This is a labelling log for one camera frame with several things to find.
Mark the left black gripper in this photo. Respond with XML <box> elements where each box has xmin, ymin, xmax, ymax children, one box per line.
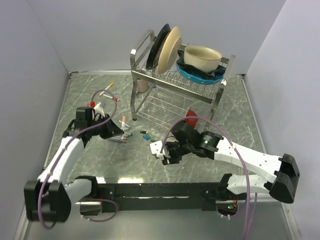
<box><xmin>88</xmin><ymin>114</ymin><xmax>124</xmax><ymax>140</ymax></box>

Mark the red cap marker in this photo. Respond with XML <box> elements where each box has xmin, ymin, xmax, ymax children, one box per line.
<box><xmin>102</xmin><ymin>94</ymin><xmax>120</xmax><ymax>102</ymax></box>

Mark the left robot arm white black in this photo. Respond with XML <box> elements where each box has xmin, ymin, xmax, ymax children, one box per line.
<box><xmin>23</xmin><ymin>106</ymin><xmax>124</xmax><ymax>224</ymax></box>

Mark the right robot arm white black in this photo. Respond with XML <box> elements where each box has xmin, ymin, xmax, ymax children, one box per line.
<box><xmin>152</xmin><ymin>119</ymin><xmax>300</xmax><ymax>204</ymax></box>

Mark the red bowl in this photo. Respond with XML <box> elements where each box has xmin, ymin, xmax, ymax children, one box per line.
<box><xmin>185</xmin><ymin>108</ymin><xmax>200</xmax><ymax>128</ymax></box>

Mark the yellow cap marker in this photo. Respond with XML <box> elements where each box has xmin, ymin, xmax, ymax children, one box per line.
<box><xmin>99</xmin><ymin>82</ymin><xmax>114</xmax><ymax>97</ymax></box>

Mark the stainless steel dish rack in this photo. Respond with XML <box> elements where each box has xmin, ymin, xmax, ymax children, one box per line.
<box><xmin>130</xmin><ymin>29</ymin><xmax>236</xmax><ymax>128</ymax></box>

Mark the blue dotted dish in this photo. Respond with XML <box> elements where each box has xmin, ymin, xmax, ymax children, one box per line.
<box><xmin>176</xmin><ymin>64</ymin><xmax>224</xmax><ymax>85</ymax></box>

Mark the pink cup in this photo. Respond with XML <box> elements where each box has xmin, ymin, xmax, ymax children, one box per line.
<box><xmin>136</xmin><ymin>79</ymin><xmax>149</xmax><ymax>94</ymax></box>

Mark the black plate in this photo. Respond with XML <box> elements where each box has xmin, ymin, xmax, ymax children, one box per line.
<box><xmin>146</xmin><ymin>23</ymin><xmax>172</xmax><ymax>70</ymax></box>

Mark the black base beam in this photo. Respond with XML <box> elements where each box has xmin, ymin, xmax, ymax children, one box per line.
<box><xmin>74</xmin><ymin>181</ymin><xmax>251</xmax><ymax>216</ymax></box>

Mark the cream ceramic bowl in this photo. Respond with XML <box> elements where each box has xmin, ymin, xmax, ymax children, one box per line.
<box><xmin>183</xmin><ymin>45</ymin><xmax>223</xmax><ymax>73</ymax></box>

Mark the beige plate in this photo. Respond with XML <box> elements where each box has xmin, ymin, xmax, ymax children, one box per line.
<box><xmin>157</xmin><ymin>26</ymin><xmax>182</xmax><ymax>75</ymax></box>

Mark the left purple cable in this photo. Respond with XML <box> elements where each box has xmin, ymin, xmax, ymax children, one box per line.
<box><xmin>37</xmin><ymin>89</ymin><xmax>120</xmax><ymax>230</ymax></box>

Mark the purple cable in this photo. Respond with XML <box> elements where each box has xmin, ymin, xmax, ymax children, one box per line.
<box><xmin>159</xmin><ymin>117</ymin><xmax>258</xmax><ymax>240</ymax></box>
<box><xmin>37</xmin><ymin>89</ymin><xmax>120</xmax><ymax>230</ymax></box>

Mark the aluminium rail frame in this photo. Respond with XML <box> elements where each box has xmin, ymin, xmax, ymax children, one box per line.
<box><xmin>250</xmin><ymin>180</ymin><xmax>296</xmax><ymax>204</ymax></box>

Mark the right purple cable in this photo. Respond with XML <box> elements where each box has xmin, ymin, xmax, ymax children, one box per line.
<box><xmin>159</xmin><ymin>117</ymin><xmax>258</xmax><ymax>240</ymax></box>

